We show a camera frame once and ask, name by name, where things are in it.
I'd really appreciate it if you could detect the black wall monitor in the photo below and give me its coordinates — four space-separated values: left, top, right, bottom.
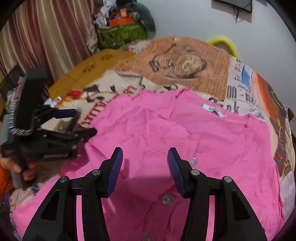
217 0 253 13

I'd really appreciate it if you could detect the printed newspaper pattern bedspread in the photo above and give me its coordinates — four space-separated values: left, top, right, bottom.
54 37 295 217

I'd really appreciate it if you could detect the striped pink beige curtain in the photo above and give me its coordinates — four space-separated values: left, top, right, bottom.
1 1 103 86

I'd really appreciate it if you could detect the orange left sleeve forearm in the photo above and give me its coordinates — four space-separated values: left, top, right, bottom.
0 167 14 200

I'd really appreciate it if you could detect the left hand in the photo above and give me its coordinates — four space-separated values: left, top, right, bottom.
1 155 40 183

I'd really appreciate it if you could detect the orange box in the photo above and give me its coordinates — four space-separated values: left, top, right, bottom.
109 18 134 28

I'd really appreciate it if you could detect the yellow curved tube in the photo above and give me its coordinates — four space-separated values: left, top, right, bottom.
208 36 240 59

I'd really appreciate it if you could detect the green storage bag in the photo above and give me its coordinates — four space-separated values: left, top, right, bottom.
97 23 147 49

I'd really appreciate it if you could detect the pink knit cardigan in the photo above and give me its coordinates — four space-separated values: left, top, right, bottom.
11 89 286 241

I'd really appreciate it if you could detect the dark grey plush toy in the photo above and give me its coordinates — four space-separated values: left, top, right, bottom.
130 1 156 32

